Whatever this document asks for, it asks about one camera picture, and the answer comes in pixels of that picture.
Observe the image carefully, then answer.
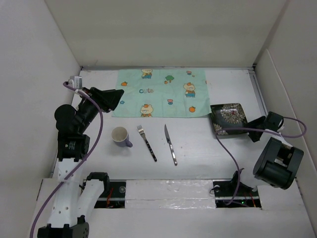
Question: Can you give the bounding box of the black floral square plate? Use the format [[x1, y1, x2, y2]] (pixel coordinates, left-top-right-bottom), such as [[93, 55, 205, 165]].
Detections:
[[211, 103, 248, 136]]

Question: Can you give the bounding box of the steel fork patterned handle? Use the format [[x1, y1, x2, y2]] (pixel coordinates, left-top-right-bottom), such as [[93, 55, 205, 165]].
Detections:
[[137, 125, 157, 162]]

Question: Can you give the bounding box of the steel knife patterned handle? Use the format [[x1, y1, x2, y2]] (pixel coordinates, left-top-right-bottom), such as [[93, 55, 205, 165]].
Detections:
[[164, 124, 178, 166]]

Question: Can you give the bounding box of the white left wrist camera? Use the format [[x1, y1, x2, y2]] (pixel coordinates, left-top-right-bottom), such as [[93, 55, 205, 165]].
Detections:
[[67, 76, 83, 90]]

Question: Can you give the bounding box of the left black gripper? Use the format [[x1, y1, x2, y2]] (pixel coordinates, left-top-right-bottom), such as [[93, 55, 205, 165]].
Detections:
[[77, 87, 123, 133]]

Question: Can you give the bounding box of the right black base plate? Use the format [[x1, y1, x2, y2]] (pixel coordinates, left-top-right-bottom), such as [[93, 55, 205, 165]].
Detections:
[[210, 171, 262, 208]]

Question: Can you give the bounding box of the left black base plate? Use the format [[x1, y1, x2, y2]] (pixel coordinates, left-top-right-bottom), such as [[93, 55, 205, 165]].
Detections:
[[80, 172, 126, 209]]

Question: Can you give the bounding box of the green cartoon print cloth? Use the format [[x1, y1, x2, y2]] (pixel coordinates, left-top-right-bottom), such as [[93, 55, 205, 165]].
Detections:
[[112, 68, 211, 118]]

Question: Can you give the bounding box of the purple mug white inside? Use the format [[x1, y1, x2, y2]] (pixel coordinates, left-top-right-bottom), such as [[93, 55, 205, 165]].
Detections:
[[111, 127, 133, 148]]

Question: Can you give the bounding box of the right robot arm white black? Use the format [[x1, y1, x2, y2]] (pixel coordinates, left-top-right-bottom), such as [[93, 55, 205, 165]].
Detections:
[[248, 112, 304, 190]]

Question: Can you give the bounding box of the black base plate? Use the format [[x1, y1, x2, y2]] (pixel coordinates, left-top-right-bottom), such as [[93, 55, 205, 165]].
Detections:
[[210, 171, 262, 208], [80, 172, 126, 209]]

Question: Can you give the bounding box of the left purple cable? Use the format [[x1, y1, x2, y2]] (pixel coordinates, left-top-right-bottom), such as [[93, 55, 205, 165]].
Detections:
[[29, 81, 104, 238]]

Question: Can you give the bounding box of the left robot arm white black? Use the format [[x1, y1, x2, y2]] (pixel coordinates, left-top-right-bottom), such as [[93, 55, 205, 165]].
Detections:
[[30, 87, 124, 238]]

